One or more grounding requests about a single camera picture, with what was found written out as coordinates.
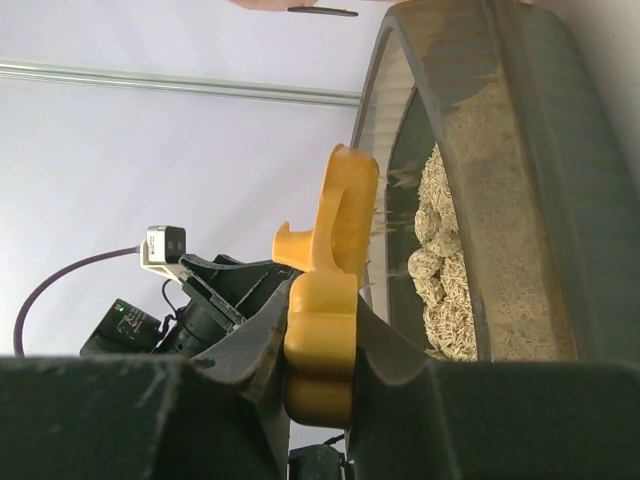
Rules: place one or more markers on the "left aluminium frame post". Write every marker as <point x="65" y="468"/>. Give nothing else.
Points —
<point x="179" y="84"/>

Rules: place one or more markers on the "orange trash bin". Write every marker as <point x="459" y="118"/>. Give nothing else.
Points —
<point x="273" y="5"/>

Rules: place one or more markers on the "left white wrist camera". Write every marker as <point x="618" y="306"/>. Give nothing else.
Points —
<point x="161" y="250"/>

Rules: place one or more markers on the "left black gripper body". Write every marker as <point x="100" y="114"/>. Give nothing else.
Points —
<point x="206" y="319"/>

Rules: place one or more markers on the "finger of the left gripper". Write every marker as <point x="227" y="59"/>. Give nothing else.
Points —
<point x="229" y="291"/>

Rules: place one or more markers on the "yellow litter scoop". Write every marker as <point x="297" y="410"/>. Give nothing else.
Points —
<point x="320" y="340"/>

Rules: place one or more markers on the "black triangle sticker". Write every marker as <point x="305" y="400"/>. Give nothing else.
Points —
<point x="326" y="11"/>

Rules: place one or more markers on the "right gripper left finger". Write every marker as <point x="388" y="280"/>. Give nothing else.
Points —
<point x="217" y="416"/>

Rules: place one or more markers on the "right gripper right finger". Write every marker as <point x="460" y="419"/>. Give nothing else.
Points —
<point x="418" y="418"/>

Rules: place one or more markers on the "grey plastic litter box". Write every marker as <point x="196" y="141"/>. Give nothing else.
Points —
<point x="547" y="208"/>

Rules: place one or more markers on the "beige cat litter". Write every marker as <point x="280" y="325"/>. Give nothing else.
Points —
<point x="437" y="269"/>

